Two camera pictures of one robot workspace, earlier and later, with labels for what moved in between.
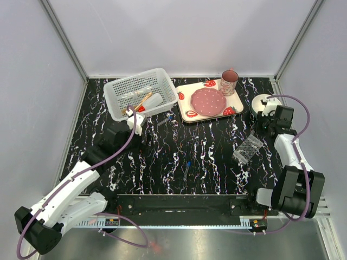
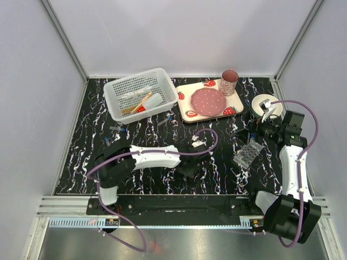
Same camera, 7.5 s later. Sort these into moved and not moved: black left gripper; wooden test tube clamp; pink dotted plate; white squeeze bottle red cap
Moved: black left gripper
Not moved: white squeeze bottle red cap; wooden test tube clamp; pink dotted plate
